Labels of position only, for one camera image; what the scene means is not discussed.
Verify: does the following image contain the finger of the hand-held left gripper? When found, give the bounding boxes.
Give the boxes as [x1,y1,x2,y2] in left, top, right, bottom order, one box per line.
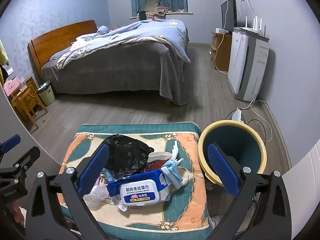
[0,134,21,155]
[0,146,41,178]

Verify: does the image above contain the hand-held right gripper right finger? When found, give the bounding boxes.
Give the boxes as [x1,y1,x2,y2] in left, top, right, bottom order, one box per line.
[207,143,293,240]

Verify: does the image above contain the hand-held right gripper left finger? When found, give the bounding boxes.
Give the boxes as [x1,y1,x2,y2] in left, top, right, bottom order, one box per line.
[25,144,110,240]

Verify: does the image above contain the clear plastic bag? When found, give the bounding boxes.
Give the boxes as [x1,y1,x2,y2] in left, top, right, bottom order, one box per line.
[83,177,120,207]

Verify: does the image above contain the yellow rimmed teal bin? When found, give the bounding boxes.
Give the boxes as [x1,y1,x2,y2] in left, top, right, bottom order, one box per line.
[198,120,267,187]

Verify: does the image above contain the blue snack packet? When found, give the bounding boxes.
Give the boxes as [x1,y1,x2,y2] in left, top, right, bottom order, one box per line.
[107,169,173,207]

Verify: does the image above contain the person's left hand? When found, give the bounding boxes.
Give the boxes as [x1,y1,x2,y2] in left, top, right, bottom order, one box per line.
[5,200,27,227]

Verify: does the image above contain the black plastic bag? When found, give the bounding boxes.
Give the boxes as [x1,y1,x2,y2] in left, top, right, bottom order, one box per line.
[101,134,155,178]

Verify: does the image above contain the wooden nightstand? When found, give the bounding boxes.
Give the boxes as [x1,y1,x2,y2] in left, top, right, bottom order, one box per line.
[10,76,48,129]

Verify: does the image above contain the white tissue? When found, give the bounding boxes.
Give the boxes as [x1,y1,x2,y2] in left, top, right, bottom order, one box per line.
[170,140,181,161]

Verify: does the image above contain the blue face mask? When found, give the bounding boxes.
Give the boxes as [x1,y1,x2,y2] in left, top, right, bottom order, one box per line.
[161,158,198,189]

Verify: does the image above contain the pink box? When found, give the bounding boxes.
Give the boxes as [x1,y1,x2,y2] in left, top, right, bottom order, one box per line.
[3,76,21,93]

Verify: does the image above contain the white power strip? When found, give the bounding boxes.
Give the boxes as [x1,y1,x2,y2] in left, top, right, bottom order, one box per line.
[232,107,244,122]

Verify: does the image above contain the small pale green bin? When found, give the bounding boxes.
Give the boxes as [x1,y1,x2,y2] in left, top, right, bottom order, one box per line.
[36,81,56,106]

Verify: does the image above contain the red white snack packet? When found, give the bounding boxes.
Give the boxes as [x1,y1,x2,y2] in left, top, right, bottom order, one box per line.
[146,151,175,173]

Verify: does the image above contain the yellow green cloth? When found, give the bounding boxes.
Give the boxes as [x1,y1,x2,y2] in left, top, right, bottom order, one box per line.
[0,39,9,65]

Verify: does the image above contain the grey bed cover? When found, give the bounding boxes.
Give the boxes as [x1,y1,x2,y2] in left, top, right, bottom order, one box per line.
[41,41,191,106]

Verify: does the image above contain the white air purifier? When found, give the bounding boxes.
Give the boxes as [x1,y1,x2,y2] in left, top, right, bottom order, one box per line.
[227,27,270,102]

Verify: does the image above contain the wooden bed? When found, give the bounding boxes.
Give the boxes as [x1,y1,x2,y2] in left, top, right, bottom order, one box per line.
[27,19,192,107]

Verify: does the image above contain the wooden cabinet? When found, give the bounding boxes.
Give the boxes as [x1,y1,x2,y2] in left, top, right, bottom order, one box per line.
[211,31,232,72]

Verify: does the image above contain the light blue printed quilt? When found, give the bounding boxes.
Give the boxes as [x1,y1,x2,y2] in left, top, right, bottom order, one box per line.
[57,19,188,69]

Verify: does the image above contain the white router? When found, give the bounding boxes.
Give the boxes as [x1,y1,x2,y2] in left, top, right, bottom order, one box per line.
[241,16,265,37]

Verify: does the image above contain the black monitor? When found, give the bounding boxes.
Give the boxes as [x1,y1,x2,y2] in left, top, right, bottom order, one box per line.
[221,0,237,33]

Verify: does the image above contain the pile of clothes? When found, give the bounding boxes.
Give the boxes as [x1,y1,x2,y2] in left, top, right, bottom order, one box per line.
[150,4,188,16]

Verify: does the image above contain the olive cushion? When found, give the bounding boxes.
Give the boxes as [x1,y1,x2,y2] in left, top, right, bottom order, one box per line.
[144,0,160,12]

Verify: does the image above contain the black floor cables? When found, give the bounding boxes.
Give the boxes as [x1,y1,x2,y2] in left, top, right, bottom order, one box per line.
[226,112,273,143]

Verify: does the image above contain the white floor cable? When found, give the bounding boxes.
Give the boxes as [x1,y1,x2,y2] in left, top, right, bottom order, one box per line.
[239,99,269,111]

